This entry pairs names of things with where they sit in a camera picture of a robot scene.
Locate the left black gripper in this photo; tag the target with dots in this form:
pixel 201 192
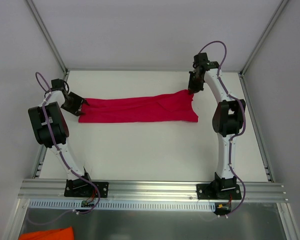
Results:
pixel 75 105

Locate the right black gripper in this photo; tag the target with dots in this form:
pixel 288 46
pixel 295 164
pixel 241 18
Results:
pixel 196 81

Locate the red t-shirt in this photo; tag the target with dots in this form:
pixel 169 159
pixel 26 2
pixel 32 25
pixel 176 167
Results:
pixel 160 108

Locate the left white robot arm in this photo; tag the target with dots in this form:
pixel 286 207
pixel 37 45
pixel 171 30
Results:
pixel 51 130

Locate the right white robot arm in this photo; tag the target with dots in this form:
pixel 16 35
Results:
pixel 228 119

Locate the orange folded t-shirt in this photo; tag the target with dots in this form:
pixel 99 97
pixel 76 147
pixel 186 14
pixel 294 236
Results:
pixel 54 234

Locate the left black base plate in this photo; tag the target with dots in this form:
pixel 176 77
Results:
pixel 81 189

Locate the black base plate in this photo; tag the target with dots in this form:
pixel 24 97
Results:
pixel 81 189
pixel 206 191

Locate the left aluminium frame post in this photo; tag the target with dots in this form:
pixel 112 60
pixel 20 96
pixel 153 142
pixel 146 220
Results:
pixel 46 35

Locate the aluminium frame post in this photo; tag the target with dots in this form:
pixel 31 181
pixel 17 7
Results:
pixel 264 35
pixel 46 35

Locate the aluminium mounting rail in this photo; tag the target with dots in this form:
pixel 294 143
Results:
pixel 180 191

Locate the slotted grey cable duct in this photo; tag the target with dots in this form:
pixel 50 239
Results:
pixel 67 204

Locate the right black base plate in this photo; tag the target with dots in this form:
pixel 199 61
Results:
pixel 206 191

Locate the right aluminium frame post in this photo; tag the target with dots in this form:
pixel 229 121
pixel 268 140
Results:
pixel 264 35

